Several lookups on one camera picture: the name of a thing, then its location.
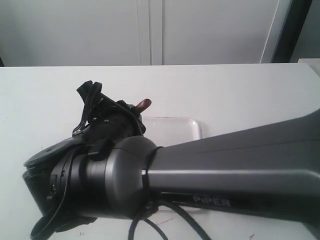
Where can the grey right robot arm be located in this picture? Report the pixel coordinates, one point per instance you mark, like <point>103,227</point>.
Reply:
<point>108,168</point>

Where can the brown wooden spoon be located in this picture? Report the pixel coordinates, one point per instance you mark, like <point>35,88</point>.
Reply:
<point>143,105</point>

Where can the white rectangular plastic tray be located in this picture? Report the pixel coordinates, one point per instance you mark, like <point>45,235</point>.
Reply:
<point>180,128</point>

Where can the white cabinet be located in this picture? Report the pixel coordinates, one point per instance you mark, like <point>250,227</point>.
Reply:
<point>139,32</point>

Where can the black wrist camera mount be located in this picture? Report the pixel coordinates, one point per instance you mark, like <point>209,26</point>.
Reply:
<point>90,92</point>

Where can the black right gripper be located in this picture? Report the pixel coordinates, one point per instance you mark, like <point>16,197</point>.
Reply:
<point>103,117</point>

